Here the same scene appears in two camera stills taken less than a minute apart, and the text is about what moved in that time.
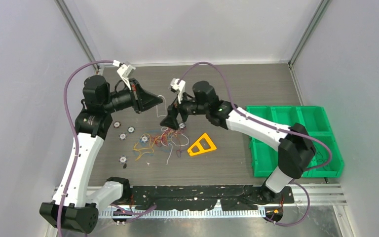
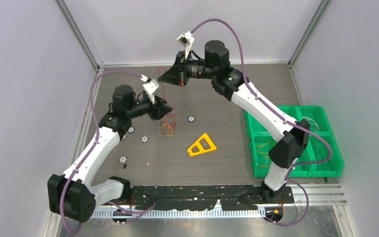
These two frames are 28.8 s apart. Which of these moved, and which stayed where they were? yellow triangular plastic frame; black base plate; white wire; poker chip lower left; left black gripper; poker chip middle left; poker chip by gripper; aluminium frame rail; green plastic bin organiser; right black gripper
Moved: white wire; right black gripper; left black gripper
Stayed: aluminium frame rail; poker chip lower left; green plastic bin organiser; poker chip middle left; yellow triangular plastic frame; poker chip by gripper; black base plate
